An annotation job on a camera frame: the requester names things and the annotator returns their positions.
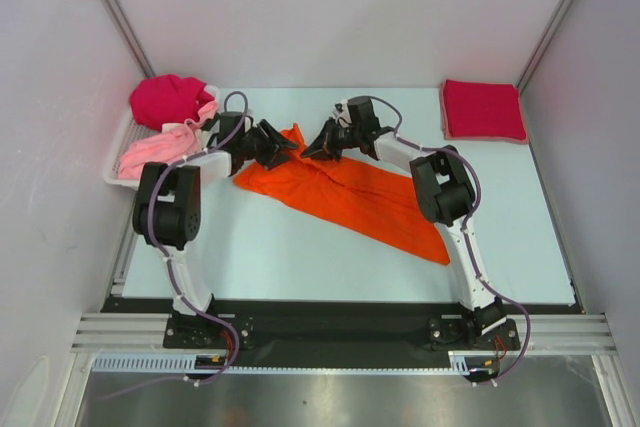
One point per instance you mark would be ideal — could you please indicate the aluminium frame rail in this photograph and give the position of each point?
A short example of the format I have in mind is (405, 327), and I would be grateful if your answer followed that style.
(138, 332)

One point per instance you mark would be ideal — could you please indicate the folded red t shirt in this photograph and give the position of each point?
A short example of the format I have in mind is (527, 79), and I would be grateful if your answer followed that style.
(484, 109)

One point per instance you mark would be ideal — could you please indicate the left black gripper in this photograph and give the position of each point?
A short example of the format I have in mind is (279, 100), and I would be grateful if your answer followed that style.
(274, 143)

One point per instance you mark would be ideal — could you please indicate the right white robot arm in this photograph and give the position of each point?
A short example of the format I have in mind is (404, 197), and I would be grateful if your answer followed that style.
(446, 189)

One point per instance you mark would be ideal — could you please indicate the white plastic basket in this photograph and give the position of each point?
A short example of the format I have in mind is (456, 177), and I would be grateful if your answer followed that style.
(130, 132)

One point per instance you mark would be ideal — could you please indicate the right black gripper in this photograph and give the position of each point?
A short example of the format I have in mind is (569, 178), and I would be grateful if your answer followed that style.
(324, 145)

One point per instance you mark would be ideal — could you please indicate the crumpled pink t shirt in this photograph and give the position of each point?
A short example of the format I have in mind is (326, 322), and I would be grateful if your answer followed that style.
(167, 147)

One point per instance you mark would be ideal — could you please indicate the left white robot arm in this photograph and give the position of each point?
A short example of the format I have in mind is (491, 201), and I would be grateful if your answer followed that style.
(168, 207)

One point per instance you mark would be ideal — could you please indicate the crumpled magenta t shirt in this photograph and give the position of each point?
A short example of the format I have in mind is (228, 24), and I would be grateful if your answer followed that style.
(168, 99)

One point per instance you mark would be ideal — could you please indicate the orange t shirt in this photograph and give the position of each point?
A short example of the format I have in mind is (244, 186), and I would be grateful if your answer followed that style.
(368, 200)

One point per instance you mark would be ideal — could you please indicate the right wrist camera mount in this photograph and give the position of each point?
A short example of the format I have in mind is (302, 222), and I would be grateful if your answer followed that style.
(341, 114)

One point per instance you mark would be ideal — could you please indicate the folded pink t shirt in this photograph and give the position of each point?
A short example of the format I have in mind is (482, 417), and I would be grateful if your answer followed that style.
(524, 139)

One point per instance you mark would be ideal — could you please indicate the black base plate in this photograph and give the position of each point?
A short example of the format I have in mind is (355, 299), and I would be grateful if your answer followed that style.
(323, 334)

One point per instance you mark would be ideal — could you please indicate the white slotted cable duct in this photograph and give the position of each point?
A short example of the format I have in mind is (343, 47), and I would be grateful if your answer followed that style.
(183, 364)

